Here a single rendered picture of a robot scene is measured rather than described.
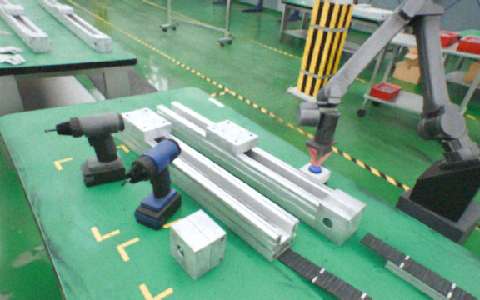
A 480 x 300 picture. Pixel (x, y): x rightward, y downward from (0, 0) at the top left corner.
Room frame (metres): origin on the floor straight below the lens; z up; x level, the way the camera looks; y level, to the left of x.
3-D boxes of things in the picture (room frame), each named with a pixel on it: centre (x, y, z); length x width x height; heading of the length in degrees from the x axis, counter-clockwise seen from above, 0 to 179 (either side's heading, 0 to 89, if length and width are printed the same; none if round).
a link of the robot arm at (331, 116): (0.90, -0.26, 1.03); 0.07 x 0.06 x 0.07; 98
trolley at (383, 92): (3.44, -1.80, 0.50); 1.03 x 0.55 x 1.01; 54
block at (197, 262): (0.55, 0.07, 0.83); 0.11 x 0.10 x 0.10; 136
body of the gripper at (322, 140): (0.90, -0.26, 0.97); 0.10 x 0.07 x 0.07; 139
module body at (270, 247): (0.85, 0.16, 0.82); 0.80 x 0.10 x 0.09; 49
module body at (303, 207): (0.99, 0.04, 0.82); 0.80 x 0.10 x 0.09; 49
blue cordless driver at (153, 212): (0.64, 0.22, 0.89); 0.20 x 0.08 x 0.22; 160
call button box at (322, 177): (0.90, -0.26, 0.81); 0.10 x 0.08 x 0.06; 139
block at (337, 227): (0.71, -0.31, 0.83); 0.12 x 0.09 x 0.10; 139
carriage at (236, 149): (0.99, 0.04, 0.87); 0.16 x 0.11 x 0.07; 49
